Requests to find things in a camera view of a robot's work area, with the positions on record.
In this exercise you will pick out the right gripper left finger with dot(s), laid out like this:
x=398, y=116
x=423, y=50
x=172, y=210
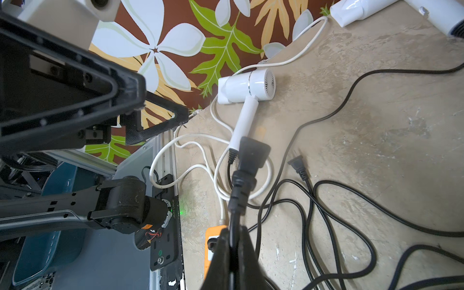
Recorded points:
x=218, y=275

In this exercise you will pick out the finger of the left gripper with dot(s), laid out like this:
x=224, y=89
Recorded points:
x=158, y=115

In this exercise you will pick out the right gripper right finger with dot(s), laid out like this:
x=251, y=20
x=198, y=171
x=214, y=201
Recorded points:
x=247, y=270

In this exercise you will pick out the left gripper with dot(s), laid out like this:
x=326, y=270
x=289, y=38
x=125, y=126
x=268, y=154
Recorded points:
x=43, y=98

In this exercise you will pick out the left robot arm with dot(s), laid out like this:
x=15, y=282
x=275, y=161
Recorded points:
x=52, y=92

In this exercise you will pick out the orange power strip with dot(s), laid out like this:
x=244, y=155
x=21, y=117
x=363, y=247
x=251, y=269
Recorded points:
x=211, y=239

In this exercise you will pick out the large white hair dryer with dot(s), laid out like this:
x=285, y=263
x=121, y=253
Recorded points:
x=249, y=89

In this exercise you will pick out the white hair dryer far left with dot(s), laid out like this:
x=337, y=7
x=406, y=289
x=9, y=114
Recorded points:
x=346, y=12

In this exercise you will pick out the black mounting rail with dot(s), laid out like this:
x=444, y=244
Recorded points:
x=166, y=257

